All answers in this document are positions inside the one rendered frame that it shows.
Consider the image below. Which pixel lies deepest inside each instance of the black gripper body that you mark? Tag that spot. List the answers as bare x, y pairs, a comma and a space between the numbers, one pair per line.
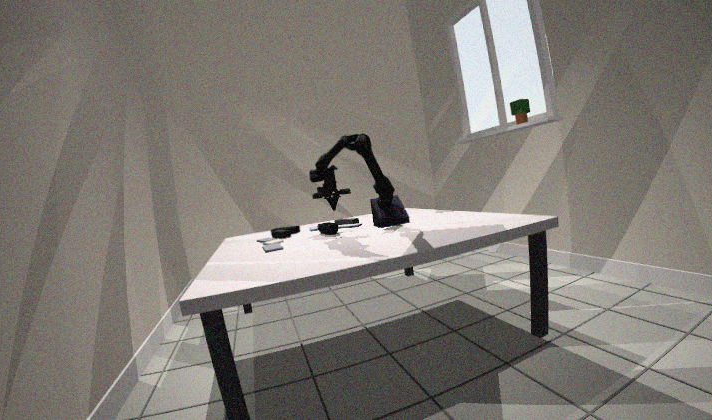
330, 186

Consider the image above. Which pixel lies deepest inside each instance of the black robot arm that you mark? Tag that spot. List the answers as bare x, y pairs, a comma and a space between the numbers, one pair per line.
362, 145

